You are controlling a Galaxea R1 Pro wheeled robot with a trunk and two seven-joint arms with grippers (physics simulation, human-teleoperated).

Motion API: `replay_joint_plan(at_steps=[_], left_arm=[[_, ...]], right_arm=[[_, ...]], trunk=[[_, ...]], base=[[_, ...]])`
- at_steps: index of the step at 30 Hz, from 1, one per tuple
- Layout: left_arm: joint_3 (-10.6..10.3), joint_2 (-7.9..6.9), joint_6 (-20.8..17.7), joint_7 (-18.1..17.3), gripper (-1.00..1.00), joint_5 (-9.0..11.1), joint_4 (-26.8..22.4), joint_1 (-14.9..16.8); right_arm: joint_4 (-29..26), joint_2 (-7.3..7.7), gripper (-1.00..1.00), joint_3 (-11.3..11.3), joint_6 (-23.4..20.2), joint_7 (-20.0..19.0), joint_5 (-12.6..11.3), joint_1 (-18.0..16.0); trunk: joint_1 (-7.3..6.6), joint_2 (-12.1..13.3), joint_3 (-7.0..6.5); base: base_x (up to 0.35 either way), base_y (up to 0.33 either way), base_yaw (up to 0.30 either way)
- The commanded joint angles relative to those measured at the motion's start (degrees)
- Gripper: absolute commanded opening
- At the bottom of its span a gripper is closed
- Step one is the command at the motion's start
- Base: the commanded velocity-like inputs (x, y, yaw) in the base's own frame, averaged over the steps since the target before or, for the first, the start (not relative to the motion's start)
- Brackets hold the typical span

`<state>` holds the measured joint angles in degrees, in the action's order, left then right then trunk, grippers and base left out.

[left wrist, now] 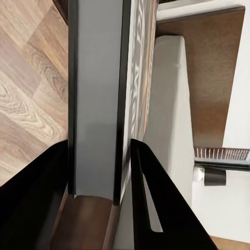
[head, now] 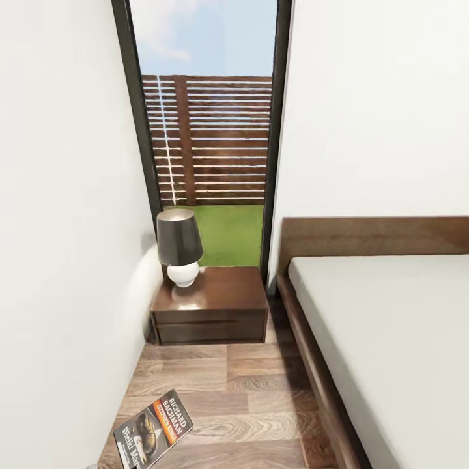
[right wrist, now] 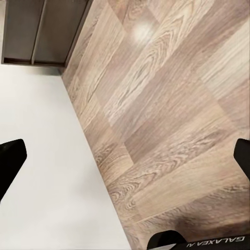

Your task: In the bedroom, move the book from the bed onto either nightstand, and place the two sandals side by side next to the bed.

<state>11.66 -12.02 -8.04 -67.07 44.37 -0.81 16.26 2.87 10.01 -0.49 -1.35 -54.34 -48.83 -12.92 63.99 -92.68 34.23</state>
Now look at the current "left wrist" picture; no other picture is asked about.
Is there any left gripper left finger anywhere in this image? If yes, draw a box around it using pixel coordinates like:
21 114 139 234
0 140 68 250

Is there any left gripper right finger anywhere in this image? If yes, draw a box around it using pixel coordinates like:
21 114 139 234
131 139 218 250

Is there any hardback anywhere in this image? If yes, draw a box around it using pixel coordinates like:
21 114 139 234
68 0 157 206

